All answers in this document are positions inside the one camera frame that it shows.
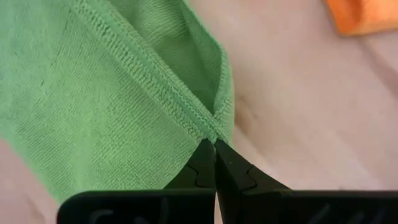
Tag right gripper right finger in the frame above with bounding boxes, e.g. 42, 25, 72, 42
214, 139, 290, 192

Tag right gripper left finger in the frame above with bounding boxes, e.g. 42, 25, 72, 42
164, 139, 216, 190

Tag green microfiber towel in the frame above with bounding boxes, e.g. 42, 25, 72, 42
0, 0, 236, 203

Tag orange microfiber towel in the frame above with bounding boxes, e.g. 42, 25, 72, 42
323, 0, 398, 37

